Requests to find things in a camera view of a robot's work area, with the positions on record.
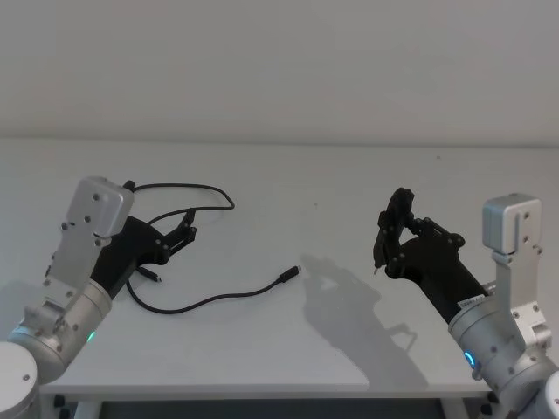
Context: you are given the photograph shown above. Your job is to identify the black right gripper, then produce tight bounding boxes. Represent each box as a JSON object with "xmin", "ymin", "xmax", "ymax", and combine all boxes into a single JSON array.
[{"xmin": 372, "ymin": 187, "xmax": 488, "ymax": 326}]

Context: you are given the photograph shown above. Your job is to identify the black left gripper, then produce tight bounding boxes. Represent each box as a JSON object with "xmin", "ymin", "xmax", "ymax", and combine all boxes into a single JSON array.
[{"xmin": 88, "ymin": 209, "xmax": 198, "ymax": 303}]

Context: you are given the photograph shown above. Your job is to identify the long black plug cable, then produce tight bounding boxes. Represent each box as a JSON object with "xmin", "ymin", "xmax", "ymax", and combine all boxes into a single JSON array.
[{"xmin": 124, "ymin": 182, "xmax": 303, "ymax": 314}]

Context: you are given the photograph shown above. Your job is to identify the white table leg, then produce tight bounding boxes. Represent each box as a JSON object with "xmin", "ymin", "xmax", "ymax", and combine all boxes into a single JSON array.
[
  {"xmin": 74, "ymin": 400, "xmax": 105, "ymax": 419},
  {"xmin": 438, "ymin": 398, "xmax": 469, "ymax": 419}
]

